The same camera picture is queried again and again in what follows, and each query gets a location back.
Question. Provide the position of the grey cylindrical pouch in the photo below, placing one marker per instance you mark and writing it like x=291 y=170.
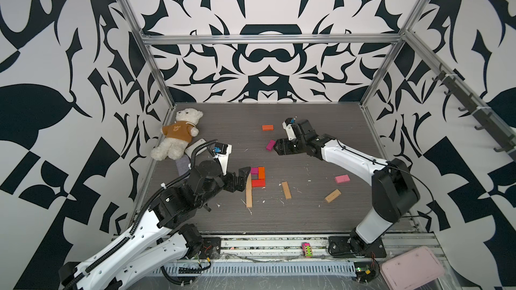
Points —
x=183 y=165

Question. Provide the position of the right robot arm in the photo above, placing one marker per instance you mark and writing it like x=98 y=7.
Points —
x=393 y=188

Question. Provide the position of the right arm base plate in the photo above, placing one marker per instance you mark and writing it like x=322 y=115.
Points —
x=345 y=247

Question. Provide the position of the white rectangular case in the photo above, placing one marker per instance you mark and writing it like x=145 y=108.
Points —
x=193 y=146

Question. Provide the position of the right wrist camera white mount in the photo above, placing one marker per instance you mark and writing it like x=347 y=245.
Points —
x=288 y=126

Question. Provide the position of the natural wood block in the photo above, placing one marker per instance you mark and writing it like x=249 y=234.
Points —
x=332 y=196
x=286 y=190
x=249 y=198
x=249 y=187

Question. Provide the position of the wall hook rail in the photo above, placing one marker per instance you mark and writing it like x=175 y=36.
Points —
x=486 y=117

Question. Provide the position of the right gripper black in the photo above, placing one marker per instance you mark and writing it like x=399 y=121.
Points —
x=282 y=143

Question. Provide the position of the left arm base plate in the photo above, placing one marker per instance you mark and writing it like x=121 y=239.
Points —
x=208 y=249

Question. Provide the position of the white teddy bear brown shirt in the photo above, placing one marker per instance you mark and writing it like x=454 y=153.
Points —
x=178 y=135

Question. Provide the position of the light pink block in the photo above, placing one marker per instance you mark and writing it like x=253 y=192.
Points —
x=342 y=179

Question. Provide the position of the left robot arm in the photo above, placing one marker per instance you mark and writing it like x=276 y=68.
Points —
x=159 y=234

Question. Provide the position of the red block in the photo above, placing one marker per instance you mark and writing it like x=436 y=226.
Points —
x=258 y=183

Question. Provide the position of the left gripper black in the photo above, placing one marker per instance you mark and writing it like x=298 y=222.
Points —
x=232 y=185

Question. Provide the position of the green circuit board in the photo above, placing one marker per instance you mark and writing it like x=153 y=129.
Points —
x=366 y=272

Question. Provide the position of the white cable duct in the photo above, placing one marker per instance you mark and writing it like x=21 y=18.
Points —
x=271 y=269

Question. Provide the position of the pink tray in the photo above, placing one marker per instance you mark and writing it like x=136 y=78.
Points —
x=412 y=269

